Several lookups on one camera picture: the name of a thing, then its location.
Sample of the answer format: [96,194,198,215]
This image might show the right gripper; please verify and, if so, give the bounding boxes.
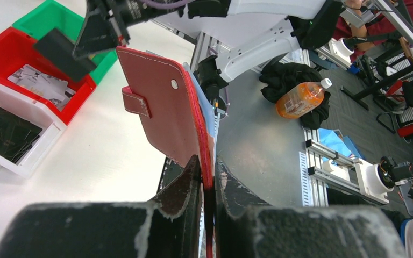
[73,1,185,59]

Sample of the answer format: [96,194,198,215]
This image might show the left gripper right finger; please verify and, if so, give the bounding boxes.
[215,160,406,257]

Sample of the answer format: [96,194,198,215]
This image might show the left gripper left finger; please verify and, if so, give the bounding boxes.
[0,155,201,257]

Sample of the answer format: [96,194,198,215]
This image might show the red leather card holder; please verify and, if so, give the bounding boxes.
[116,47,215,257]

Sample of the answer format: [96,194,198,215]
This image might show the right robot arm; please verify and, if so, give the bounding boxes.
[72,1,344,101]

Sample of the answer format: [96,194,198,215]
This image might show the white VIP cards stack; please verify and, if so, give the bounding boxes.
[8,64,76,111]

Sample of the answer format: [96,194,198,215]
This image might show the black VIP cards stack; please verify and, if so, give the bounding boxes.
[0,107,42,163]

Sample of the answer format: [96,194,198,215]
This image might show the green plastic bin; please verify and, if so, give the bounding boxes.
[12,1,118,84]

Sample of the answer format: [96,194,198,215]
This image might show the red plastic bin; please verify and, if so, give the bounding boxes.
[0,26,97,126]

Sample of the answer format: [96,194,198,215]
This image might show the white plastic bin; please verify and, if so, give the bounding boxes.
[0,84,67,178]

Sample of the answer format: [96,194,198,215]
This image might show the orange drink bottle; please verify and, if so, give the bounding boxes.
[276,78,332,119]

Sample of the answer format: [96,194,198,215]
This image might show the black cloth bundle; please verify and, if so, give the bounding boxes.
[259,62,331,130]

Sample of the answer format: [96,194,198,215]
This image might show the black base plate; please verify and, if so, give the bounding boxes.
[153,157,183,203]

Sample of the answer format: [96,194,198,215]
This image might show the white cable comb rail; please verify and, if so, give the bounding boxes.
[299,152,313,206]

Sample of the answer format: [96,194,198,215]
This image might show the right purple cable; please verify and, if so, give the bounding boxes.
[139,0,200,10]

